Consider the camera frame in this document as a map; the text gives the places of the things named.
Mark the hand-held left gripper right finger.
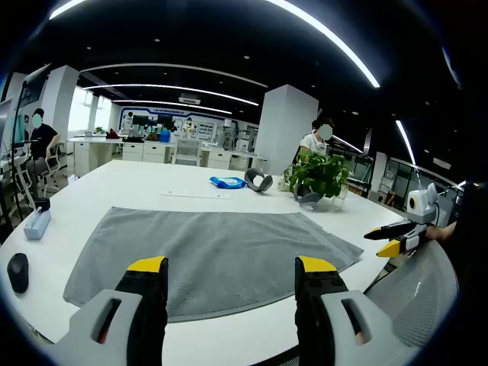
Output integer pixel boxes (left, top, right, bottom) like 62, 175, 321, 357
294, 255, 405, 366

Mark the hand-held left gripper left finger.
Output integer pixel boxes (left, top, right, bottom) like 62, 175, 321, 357
49, 255, 169, 366

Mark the grey towel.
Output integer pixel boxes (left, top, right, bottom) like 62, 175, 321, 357
63, 206, 365, 324

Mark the grey mesh office chair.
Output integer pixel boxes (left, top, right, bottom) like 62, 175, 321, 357
364, 239, 460, 348

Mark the person's dark clothing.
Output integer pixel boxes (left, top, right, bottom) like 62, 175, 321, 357
451, 181, 488, 344

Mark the green potted plant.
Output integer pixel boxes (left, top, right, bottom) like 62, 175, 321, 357
283, 151, 354, 213

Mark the black computer mouse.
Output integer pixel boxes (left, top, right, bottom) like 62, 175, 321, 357
6, 252, 30, 294

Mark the light blue small box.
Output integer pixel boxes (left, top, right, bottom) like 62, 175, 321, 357
23, 207, 52, 240

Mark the white table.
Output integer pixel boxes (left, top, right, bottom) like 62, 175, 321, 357
0, 159, 458, 366

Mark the white flat strip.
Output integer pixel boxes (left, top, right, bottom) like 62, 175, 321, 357
159, 192, 233, 201

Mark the white swivel chair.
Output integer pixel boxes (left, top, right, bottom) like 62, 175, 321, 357
36, 143, 63, 195

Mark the blue wet wipes packet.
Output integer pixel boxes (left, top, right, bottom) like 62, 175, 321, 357
209, 175, 249, 190

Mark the white cabinet desk row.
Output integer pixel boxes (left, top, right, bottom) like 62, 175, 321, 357
72, 136, 268, 178

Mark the white office chair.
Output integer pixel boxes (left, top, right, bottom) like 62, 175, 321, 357
171, 138, 203, 167

